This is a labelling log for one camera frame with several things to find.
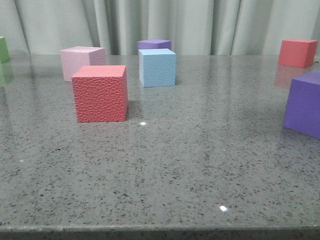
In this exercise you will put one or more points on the light blue foam cube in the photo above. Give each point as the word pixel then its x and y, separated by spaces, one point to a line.
pixel 157 67

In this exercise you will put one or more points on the near red foam cube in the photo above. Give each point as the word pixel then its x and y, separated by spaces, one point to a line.
pixel 101 93

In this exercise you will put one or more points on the red foam cube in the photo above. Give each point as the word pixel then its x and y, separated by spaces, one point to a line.
pixel 101 93
pixel 298 53

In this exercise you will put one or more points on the far purple foam cube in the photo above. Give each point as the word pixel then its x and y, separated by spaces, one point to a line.
pixel 154 44

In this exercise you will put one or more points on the purple foam cube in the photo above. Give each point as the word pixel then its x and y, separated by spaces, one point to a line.
pixel 154 44
pixel 302 111

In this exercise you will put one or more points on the pink foam cube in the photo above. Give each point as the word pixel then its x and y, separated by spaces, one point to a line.
pixel 72 59

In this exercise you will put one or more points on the grey curtain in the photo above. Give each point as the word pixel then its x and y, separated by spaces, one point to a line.
pixel 195 27

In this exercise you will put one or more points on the near purple foam cube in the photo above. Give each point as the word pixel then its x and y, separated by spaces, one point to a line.
pixel 302 111

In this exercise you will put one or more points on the far red foam cube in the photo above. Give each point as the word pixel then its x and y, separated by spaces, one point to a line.
pixel 298 53

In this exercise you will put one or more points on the green foam cube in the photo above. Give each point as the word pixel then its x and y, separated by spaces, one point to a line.
pixel 4 53

